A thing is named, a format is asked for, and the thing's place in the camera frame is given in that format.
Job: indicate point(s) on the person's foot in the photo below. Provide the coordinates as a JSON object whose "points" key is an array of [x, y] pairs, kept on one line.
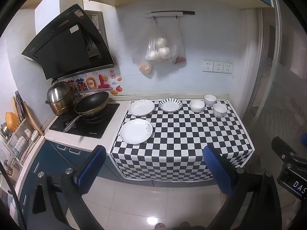
{"points": [[160, 226]]}

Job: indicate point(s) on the white plate with floral print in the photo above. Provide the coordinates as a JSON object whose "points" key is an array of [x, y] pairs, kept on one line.
{"points": [[141, 107], [135, 132]]}

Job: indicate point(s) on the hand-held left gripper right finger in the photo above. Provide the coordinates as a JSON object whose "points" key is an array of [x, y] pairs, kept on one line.
{"points": [[215, 170]]}

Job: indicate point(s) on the plastic bag with orange contents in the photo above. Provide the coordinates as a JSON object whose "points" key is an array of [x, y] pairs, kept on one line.
{"points": [[145, 68]]}

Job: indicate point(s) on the orange plastic basket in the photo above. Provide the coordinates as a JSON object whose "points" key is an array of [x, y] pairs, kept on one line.
{"points": [[12, 121]]}

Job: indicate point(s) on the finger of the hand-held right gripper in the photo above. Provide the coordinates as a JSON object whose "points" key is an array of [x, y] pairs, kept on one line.
{"points": [[304, 140], [281, 146]]}

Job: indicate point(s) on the white hood chimney cover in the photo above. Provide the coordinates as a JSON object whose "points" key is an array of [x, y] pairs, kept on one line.
{"points": [[55, 7]]}

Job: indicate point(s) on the plastic bag with white contents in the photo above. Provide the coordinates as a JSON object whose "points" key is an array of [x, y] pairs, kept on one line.
{"points": [[159, 48]]}

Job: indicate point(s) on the white bowl with dark rim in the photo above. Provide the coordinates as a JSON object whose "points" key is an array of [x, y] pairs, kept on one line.
{"points": [[210, 99], [219, 110]]}

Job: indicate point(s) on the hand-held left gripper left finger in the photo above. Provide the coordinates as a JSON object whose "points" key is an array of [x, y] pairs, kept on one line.
{"points": [[92, 167]]}

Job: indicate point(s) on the steel steamer pot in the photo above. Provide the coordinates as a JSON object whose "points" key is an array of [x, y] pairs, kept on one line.
{"points": [[60, 98]]}

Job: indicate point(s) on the dish drying rack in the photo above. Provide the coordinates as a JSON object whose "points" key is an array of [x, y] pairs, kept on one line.
{"points": [[21, 143]]}

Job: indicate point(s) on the black glass cooktop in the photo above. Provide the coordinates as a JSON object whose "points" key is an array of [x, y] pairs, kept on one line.
{"points": [[96, 127]]}

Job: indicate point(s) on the wall hook rail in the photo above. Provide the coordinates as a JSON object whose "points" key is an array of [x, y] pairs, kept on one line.
{"points": [[168, 14]]}

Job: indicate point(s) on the glass sliding door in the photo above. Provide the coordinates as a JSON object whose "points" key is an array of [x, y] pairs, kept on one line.
{"points": [[287, 64]]}

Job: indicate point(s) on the colourful wall sticker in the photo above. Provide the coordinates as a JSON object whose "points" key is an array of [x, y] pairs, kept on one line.
{"points": [[98, 82]]}

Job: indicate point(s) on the plain white bowl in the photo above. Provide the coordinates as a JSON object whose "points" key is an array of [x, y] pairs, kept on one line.
{"points": [[197, 106]]}

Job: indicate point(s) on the black range hood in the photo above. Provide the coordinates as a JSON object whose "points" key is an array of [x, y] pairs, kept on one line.
{"points": [[62, 48]]}

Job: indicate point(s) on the blue base cabinet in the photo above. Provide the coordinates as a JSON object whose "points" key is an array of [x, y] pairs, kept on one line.
{"points": [[48, 158]]}

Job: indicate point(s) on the white wall socket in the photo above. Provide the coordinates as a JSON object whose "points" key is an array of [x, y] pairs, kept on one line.
{"points": [[208, 66], [227, 68], [218, 67]]}

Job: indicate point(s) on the plastic bag with red contents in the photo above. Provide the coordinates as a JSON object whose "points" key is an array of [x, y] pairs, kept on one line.
{"points": [[179, 52]]}

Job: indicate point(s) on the wooden cutting board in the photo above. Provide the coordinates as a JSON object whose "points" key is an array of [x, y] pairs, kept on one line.
{"points": [[30, 117]]}

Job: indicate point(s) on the white plate with dark stripes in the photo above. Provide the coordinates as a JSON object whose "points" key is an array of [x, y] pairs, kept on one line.
{"points": [[170, 105]]}

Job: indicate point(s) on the black and white checkered tablecloth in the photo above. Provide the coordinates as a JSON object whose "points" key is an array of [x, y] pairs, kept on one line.
{"points": [[182, 143]]}

